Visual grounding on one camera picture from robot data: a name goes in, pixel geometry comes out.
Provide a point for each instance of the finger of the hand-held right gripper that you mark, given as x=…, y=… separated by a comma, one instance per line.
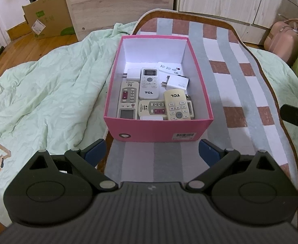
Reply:
x=293, y=114

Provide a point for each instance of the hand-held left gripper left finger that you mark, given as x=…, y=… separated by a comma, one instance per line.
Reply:
x=95, y=150

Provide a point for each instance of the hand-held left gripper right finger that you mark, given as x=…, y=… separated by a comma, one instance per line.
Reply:
x=210, y=152

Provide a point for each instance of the pink cardboard box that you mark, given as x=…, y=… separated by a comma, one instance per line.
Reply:
x=151, y=129

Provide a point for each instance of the cream air conditioner remote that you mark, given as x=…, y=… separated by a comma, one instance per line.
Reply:
x=175, y=99

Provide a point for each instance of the white wall charger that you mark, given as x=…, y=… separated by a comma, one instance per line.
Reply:
x=151, y=118
x=133, y=75

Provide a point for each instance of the cream remote with red panel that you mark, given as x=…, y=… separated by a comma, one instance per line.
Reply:
x=131, y=89
x=149, y=106

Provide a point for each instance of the white power adapter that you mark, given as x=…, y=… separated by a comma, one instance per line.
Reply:
x=178, y=82

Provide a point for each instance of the white air conditioner remote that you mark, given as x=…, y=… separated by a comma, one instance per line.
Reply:
x=149, y=91

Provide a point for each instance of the thin white card remote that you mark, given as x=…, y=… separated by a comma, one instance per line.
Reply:
x=168, y=67

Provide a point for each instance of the striped mat with brown border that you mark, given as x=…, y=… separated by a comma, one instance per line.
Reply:
x=240, y=94

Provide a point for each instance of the pink suitcase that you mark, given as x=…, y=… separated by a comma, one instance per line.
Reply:
x=283, y=43

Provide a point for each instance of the light green blanket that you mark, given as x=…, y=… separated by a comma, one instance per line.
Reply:
x=50, y=94

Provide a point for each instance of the white cabinet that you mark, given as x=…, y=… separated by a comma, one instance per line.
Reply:
x=215, y=0

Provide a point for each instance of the brown cardboard box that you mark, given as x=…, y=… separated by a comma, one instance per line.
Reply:
x=50, y=12

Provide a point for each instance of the light wooden wardrobe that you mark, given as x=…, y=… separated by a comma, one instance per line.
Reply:
x=118, y=2

